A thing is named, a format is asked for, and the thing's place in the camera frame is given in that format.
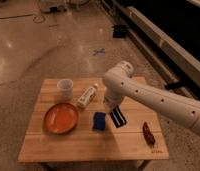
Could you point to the blue eraser block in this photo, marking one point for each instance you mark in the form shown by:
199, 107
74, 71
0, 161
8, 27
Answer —
99, 121

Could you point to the dark red chili toy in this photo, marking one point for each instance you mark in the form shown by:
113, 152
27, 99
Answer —
148, 135

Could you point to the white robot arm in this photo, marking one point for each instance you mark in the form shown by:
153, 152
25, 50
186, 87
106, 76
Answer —
119, 84

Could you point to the orange plate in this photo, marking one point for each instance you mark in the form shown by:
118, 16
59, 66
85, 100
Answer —
60, 118

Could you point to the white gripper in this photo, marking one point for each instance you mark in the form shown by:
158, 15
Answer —
111, 99

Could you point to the white device on floor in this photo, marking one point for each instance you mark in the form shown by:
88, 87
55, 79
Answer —
48, 6

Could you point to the black box on floor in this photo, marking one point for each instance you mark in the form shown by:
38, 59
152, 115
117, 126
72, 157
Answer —
120, 31

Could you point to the white plastic bottle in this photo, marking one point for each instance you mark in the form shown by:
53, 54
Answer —
87, 96

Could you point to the clear plastic cup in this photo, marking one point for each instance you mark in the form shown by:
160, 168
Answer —
65, 86

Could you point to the wooden table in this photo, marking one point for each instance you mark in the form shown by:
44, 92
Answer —
85, 144

